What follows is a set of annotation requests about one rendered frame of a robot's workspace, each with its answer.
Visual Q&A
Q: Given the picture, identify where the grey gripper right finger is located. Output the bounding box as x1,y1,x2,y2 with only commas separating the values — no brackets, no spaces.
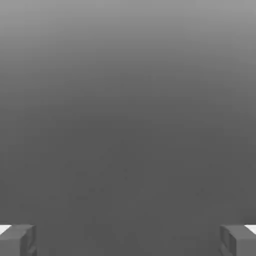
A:
219,223,256,256

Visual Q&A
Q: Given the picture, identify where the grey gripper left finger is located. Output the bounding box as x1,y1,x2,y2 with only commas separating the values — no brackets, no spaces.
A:
0,223,38,256

